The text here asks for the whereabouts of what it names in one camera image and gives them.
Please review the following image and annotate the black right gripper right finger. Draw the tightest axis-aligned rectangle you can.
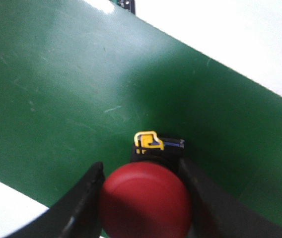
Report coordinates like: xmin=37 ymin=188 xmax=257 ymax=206
xmin=178 ymin=158 xmax=282 ymax=238

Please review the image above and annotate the green conveyor belt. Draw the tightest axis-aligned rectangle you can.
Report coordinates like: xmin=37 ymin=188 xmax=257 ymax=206
xmin=0 ymin=0 xmax=282 ymax=226

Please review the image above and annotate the red mushroom push button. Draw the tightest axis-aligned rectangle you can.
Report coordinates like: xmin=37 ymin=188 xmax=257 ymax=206
xmin=99 ymin=131 xmax=192 ymax=238

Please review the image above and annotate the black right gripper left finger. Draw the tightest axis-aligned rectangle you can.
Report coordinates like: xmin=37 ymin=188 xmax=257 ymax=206
xmin=7 ymin=162 xmax=104 ymax=238

